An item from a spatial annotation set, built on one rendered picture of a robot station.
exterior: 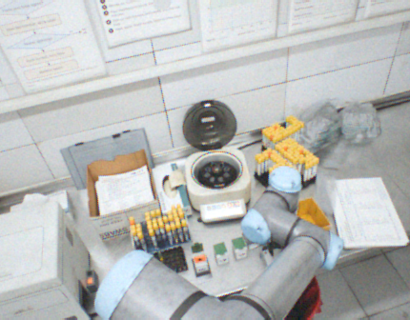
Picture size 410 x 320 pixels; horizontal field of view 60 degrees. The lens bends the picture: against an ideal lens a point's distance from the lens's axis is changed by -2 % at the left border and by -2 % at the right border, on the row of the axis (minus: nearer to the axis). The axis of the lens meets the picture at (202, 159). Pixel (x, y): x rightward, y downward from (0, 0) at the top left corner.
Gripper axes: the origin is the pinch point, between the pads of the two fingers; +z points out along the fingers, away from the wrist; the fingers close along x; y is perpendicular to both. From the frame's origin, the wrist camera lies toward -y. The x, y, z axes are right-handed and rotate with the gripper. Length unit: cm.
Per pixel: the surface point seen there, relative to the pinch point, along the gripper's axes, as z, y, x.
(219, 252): 5.1, 10.9, 16.6
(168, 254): 9.4, 18.2, 33.2
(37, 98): -35, 63, 64
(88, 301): 8, 8, 61
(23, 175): 0, 67, 84
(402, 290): 99, 13, -84
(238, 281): 11.8, 2.8, 12.9
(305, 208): 6.7, 19.9, -18.3
